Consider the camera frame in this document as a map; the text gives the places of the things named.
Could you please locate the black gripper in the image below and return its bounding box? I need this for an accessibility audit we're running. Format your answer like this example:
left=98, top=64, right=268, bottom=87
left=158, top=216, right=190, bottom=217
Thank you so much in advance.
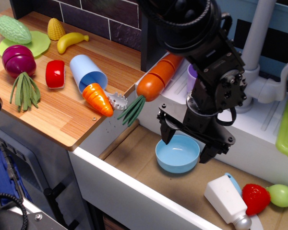
left=157, top=99, right=236, bottom=163

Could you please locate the light blue plastic cup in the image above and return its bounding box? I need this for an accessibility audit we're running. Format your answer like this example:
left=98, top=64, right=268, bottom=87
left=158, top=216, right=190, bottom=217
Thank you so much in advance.
left=70, top=55, right=108, bottom=93

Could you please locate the grey toy faucet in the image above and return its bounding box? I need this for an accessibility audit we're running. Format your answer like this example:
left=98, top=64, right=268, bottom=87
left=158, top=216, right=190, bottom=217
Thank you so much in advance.
left=234, top=0, right=288, bottom=114

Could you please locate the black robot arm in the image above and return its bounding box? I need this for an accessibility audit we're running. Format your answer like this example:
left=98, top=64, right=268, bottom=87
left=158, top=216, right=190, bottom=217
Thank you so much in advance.
left=138, top=0, right=247, bottom=163

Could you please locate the light blue plastic bowl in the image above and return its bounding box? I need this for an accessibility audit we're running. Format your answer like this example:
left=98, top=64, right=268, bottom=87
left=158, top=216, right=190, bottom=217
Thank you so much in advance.
left=155, top=135, right=200, bottom=174

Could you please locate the wooden kitchen counter board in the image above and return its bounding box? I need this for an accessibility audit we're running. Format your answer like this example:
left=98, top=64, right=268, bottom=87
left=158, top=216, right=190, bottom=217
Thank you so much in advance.
left=0, top=8, right=146, bottom=152

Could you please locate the large orange toy carrot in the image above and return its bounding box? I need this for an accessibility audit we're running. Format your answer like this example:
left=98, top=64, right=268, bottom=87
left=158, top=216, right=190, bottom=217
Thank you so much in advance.
left=118, top=54, right=184, bottom=126

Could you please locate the purple plastic cup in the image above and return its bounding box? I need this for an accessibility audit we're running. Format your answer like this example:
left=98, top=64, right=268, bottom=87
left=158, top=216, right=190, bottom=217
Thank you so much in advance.
left=187, top=64, right=198, bottom=92

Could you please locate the yellow toy corn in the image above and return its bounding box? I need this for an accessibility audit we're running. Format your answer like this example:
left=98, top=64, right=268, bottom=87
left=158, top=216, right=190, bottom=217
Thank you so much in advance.
left=48, top=18, right=66, bottom=41

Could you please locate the black oven door handle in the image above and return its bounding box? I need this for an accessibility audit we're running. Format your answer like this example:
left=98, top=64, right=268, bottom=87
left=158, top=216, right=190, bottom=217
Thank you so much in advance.
left=43, top=183, right=79, bottom=230

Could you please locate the purple toy beet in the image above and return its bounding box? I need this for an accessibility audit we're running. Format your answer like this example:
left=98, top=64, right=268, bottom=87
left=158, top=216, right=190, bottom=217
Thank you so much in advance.
left=2, top=45, right=41, bottom=112

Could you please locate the blue plastic object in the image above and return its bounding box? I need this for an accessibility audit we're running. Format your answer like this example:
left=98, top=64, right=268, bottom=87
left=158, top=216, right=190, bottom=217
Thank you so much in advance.
left=0, top=145, right=32, bottom=201

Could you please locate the small orange toy carrot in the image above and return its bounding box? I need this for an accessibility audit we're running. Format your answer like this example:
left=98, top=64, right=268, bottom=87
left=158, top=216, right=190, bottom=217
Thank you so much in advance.
left=82, top=83, right=114, bottom=117

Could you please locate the green toy pear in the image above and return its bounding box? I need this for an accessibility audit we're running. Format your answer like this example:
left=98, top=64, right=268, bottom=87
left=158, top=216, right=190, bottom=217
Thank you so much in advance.
left=266, top=184, right=288, bottom=207

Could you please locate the black braided cable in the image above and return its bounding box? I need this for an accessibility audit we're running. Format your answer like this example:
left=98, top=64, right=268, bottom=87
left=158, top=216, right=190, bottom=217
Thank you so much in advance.
left=0, top=192, right=29, bottom=230

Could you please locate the white plastic pasta spoon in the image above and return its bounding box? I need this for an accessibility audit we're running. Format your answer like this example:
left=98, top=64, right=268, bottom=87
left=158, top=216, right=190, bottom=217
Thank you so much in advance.
left=104, top=91, right=128, bottom=111

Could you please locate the red toy apple slice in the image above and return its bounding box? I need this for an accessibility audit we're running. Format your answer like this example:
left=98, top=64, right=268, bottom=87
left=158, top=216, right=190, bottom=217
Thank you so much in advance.
left=45, top=60, right=65, bottom=89

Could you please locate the light green toy leaf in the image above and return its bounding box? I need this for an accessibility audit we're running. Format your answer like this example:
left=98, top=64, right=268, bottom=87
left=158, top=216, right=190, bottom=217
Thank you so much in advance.
left=0, top=31, right=51, bottom=58

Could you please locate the green toy bitter gourd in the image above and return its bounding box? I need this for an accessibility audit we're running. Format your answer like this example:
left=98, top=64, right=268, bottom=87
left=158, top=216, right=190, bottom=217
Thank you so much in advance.
left=0, top=15, right=32, bottom=44

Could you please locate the red toy strawberry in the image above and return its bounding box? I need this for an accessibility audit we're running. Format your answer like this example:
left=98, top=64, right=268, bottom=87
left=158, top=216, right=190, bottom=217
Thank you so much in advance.
left=242, top=184, right=271, bottom=216

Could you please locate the yellow toy banana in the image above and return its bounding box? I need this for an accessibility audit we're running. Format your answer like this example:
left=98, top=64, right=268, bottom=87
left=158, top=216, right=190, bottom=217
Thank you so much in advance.
left=57, top=32, right=89, bottom=54

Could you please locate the white toy bottle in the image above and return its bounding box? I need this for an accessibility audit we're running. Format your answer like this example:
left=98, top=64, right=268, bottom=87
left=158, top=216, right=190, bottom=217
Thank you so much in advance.
left=204, top=175, right=252, bottom=230

